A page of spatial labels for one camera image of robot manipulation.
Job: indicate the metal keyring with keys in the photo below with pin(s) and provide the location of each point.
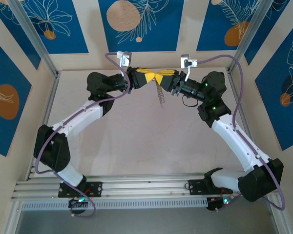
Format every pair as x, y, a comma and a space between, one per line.
161, 97

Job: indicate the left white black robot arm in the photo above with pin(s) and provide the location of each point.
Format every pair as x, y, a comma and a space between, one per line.
73, 122

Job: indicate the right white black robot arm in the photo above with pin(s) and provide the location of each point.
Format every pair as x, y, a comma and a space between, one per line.
236, 141

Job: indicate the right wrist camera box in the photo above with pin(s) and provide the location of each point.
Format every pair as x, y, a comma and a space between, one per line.
188, 62

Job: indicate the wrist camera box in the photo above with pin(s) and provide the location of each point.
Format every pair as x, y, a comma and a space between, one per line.
188, 62
125, 58

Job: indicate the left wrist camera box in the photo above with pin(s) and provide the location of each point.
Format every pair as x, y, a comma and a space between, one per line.
125, 58

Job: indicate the blue floral wall panel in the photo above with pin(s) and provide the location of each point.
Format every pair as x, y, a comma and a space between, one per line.
161, 36
19, 41
70, 36
14, 73
210, 24
271, 97
263, 41

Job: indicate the aluminium side rail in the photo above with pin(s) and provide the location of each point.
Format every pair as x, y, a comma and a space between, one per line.
245, 119
50, 104

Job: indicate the aluminium frame post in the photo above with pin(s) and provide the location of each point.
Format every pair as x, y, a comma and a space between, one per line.
36, 41
246, 36

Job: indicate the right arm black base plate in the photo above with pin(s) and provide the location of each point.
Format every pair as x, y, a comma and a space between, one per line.
197, 186

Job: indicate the aluminium mounting rail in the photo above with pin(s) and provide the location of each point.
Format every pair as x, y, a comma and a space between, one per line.
149, 186

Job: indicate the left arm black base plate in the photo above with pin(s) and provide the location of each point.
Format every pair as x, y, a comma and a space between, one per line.
95, 189

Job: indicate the aluminium frame leg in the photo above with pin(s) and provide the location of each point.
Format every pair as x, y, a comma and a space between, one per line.
278, 221
13, 219

